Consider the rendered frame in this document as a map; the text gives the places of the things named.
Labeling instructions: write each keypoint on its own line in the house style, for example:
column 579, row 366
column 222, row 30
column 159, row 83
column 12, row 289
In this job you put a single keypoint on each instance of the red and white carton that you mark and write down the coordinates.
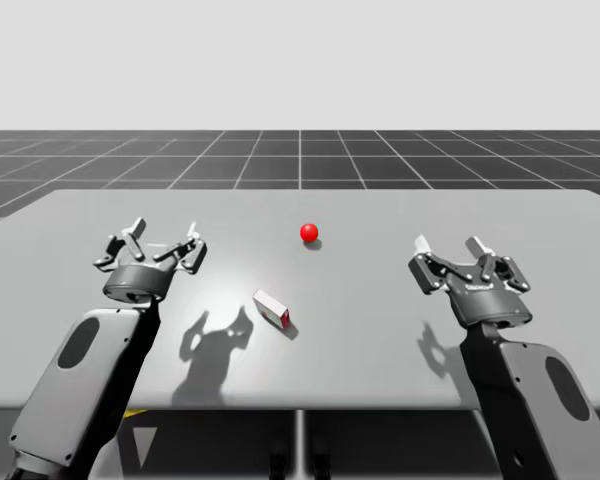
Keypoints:
column 271, row 308

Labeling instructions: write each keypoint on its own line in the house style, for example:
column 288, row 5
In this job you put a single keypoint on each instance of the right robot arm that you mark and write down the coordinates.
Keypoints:
column 535, row 395

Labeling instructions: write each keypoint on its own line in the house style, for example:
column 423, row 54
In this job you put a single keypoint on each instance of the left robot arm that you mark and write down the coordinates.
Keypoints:
column 75, row 370

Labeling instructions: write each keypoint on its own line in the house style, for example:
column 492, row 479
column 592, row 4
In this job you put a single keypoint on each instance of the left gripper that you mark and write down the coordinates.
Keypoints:
column 137, row 282

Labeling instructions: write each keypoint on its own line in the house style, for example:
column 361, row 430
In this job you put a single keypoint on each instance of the red ball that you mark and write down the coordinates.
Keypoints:
column 309, row 232

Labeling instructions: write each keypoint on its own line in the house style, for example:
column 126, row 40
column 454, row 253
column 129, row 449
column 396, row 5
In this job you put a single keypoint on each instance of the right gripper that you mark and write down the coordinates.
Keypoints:
column 490, row 302

